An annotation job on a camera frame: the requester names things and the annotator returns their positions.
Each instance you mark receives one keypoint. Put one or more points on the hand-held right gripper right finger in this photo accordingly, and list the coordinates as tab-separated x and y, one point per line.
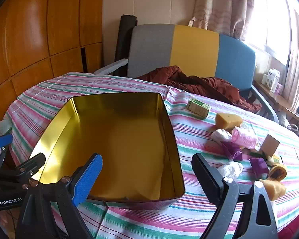
206	179

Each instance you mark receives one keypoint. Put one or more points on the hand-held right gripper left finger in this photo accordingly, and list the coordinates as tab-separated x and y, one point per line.
89	176

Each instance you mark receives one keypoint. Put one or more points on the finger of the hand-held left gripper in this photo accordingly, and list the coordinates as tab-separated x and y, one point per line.
31	164
1	141

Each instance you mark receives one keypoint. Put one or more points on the white plastic bag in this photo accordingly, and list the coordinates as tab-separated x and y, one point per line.
220	135
230	169

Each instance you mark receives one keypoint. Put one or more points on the purple snack packet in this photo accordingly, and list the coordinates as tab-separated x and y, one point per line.
259	165
231	151

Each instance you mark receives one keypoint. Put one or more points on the gold tin box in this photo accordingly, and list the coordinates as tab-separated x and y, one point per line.
129	142

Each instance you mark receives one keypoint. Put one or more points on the pink thread spool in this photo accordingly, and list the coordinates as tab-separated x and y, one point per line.
244	139

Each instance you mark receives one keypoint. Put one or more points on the dark green stick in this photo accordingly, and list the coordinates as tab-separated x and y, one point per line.
258	154

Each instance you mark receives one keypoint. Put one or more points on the yellow green packet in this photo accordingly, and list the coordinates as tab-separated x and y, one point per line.
274	159

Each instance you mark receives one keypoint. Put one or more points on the small green box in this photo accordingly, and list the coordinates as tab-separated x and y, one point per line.
198	107

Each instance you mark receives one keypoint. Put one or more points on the small cardboard box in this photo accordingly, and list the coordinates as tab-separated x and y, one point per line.
270	144

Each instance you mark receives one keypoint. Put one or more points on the striped tablecloth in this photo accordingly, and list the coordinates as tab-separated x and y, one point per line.
189	139

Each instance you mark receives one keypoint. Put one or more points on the dark red jacket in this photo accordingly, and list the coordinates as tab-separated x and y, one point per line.
201	84

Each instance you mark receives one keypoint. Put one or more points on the red blanket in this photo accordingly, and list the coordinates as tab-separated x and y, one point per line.
296	229

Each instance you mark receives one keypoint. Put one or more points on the wooden side desk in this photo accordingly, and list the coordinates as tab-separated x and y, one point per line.
279	99

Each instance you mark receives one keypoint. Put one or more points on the wooden wardrobe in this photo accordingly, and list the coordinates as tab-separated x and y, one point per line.
27	29

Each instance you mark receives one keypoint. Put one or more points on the small pink box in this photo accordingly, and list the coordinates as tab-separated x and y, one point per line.
279	89

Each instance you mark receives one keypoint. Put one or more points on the small white jar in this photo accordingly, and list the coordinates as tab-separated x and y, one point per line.
264	79

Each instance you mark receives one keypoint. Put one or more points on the white carton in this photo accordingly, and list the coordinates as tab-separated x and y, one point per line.
273	79

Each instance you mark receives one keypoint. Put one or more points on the grey yellow blue armchair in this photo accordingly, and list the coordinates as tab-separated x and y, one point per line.
194	49

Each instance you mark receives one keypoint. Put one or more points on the black rolled mat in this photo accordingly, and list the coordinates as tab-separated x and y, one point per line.
123	37

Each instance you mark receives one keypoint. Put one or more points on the striped pink curtain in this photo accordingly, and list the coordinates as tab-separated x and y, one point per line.
297	67

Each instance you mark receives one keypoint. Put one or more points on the window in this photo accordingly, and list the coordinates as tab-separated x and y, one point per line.
269	17

